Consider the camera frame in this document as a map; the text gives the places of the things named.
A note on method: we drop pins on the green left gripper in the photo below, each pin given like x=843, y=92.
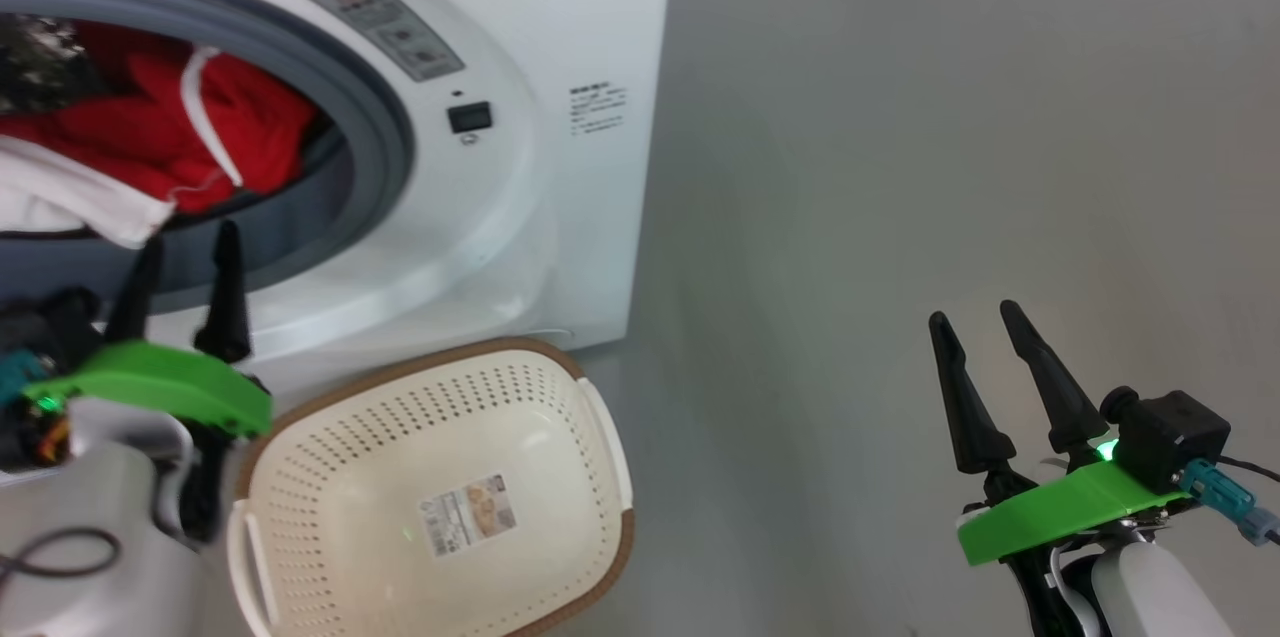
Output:
x=160, y=382

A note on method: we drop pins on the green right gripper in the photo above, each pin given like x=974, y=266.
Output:
x=1070, y=512

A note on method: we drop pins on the red garment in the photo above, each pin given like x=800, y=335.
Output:
x=250, y=127

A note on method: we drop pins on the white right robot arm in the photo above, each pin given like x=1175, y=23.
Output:
x=1150, y=587

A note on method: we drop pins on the cream laundry basket brown rim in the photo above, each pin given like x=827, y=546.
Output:
x=400, y=477

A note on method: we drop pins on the printed food package label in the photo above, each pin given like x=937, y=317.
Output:
x=468, y=515

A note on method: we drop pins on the white front-load washing machine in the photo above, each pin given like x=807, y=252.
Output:
x=560, y=217

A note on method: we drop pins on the grey warning label sticker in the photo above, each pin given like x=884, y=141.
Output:
x=385, y=25

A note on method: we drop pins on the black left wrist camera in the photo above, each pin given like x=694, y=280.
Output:
x=45, y=337

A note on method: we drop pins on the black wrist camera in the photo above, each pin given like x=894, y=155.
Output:
x=1165, y=437
x=45, y=337

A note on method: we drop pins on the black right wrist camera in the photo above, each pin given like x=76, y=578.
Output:
x=1165, y=437

